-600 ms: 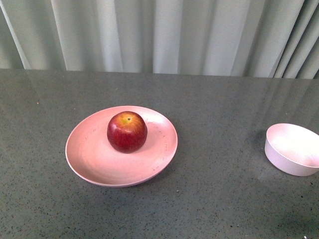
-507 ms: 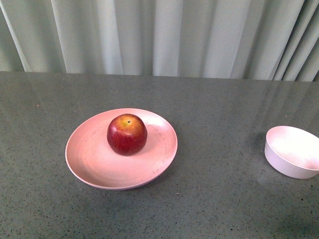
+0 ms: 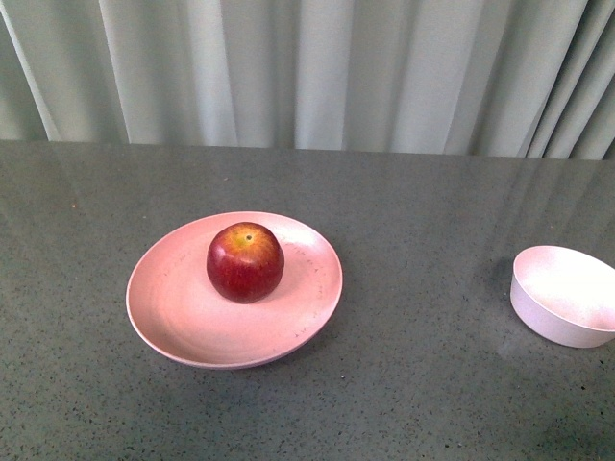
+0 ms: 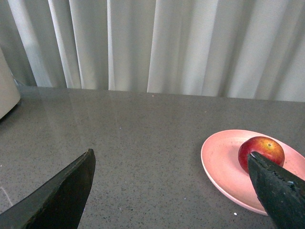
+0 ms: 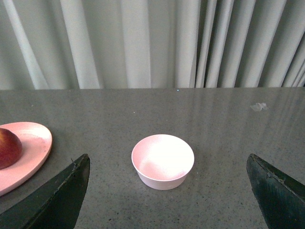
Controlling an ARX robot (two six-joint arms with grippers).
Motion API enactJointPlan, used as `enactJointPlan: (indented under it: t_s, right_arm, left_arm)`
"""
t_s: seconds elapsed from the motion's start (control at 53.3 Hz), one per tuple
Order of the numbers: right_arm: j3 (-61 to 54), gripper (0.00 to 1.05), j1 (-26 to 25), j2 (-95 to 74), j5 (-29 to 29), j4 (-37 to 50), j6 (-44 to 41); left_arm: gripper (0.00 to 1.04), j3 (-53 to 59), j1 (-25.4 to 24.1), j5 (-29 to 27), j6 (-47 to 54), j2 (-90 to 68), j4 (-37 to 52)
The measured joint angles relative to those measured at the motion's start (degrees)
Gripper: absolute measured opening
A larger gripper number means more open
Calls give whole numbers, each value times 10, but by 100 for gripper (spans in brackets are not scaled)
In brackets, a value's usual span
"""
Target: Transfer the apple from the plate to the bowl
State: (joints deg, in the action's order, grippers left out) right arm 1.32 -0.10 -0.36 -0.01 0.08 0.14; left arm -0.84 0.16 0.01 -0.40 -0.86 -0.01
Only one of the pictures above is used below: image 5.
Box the clear tape scrap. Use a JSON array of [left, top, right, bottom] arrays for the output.
[[250, 103, 269, 112]]

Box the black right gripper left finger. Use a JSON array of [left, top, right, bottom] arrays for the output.
[[0, 154, 90, 229]]

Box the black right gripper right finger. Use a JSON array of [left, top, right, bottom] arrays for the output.
[[246, 154, 305, 229]]

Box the red apple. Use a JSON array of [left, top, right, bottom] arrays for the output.
[[0, 128, 22, 169]]

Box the white curtain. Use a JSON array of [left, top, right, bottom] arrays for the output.
[[0, 0, 305, 90]]

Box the pink bowl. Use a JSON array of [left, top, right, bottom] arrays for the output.
[[131, 134, 194, 190]]

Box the pink plate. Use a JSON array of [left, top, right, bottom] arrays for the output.
[[0, 122, 52, 196]]

